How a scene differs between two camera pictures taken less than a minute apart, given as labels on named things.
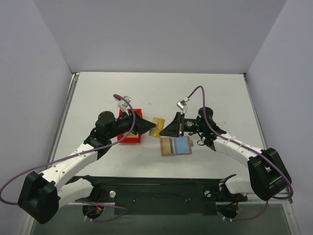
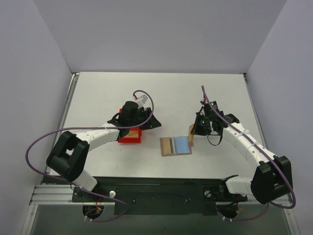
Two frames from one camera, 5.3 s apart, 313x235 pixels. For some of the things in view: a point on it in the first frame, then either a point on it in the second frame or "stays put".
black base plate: x=157 y=195 stays put
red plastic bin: x=131 y=139 stays put
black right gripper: x=180 y=124 → x=199 y=125
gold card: x=160 y=123 → x=191 y=136
